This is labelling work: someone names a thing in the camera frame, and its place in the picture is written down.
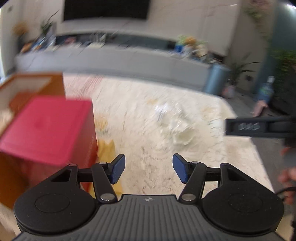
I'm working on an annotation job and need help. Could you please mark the woven basket bag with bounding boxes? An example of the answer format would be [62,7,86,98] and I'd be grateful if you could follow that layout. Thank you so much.
[222,83,235,99]

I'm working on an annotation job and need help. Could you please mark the dark cabinet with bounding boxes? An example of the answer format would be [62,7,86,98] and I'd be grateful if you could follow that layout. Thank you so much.
[270,93,296,116]

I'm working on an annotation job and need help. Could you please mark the orange-rimmed white box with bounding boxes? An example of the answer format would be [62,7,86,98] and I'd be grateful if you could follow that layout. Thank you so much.
[0,72,66,209]

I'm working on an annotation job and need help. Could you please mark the brown teddy bear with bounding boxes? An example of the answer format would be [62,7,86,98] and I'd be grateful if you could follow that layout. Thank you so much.
[185,36,197,57]

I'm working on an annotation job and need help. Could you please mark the hanging vine plant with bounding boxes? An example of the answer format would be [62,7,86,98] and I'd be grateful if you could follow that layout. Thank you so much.
[243,0,273,40]

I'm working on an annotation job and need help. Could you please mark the potted long-leaf plant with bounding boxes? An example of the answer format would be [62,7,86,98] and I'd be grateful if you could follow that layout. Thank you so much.
[228,54,259,86]

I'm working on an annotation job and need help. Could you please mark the dark vase with dried flowers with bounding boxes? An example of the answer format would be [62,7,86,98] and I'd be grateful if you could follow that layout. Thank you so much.
[13,22,29,54]

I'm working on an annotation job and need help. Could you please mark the blue-grey trash can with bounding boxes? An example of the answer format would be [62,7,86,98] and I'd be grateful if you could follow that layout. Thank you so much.
[205,64,232,95]

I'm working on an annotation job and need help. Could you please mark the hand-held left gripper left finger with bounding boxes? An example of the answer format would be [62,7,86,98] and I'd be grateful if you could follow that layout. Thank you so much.
[51,153,126,204]

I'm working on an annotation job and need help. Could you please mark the large leafy green plant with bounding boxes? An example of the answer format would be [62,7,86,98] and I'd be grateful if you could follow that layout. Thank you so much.
[269,50,296,98]

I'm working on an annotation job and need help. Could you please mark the green plant in glass vase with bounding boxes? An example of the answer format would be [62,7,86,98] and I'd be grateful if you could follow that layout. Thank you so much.
[39,10,58,44]

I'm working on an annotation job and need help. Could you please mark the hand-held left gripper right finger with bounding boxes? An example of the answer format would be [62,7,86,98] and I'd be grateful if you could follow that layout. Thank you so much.
[172,153,250,203]

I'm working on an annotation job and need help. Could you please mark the crumpled clear plastic wrap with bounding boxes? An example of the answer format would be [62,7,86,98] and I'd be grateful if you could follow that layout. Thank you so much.
[153,102,197,146]

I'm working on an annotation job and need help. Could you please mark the black curved television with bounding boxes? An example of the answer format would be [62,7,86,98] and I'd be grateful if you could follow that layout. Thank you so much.
[63,0,151,22]

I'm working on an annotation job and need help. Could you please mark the pink space heater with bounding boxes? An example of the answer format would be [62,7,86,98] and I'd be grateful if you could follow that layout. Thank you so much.
[252,100,269,117]

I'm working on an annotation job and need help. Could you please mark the blue water jug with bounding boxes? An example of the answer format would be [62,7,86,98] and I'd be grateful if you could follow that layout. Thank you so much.
[257,76,275,102]

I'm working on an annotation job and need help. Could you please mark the red box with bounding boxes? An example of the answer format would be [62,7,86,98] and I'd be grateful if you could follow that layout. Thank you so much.
[0,96,99,193]

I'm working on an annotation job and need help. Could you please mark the person's right hand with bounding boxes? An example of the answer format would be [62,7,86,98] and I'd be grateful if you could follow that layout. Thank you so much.
[279,146,296,205]

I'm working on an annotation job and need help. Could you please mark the white marble television cabinet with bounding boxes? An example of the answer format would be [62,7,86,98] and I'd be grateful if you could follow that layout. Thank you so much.
[15,31,212,90]

